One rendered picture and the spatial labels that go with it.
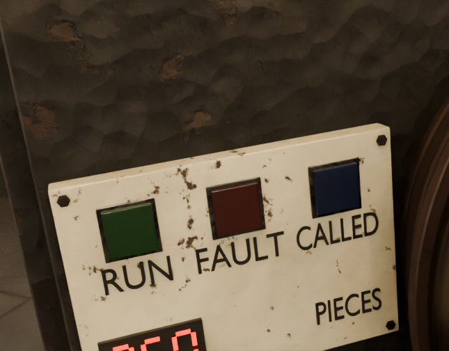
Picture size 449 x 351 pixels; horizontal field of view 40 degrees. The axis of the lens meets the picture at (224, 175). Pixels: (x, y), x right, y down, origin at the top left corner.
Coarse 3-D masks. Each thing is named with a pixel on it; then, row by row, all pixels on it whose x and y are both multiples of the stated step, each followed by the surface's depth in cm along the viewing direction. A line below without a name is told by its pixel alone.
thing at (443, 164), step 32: (448, 96) 50; (448, 128) 48; (416, 160) 51; (448, 160) 42; (416, 192) 50; (448, 192) 42; (416, 224) 50; (416, 256) 43; (416, 288) 44; (416, 320) 44
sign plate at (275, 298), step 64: (384, 128) 48; (64, 192) 42; (128, 192) 44; (192, 192) 45; (384, 192) 49; (64, 256) 44; (128, 256) 45; (192, 256) 46; (256, 256) 47; (320, 256) 49; (384, 256) 51; (128, 320) 46; (192, 320) 47; (256, 320) 49; (320, 320) 50; (384, 320) 52
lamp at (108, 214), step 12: (144, 204) 44; (108, 216) 43; (120, 216) 43; (132, 216) 44; (144, 216) 44; (108, 228) 43; (120, 228) 44; (132, 228) 44; (144, 228) 44; (108, 240) 44; (120, 240) 44; (132, 240) 44; (144, 240) 44; (156, 240) 45; (108, 252) 44; (120, 252) 44; (132, 252) 44; (144, 252) 45
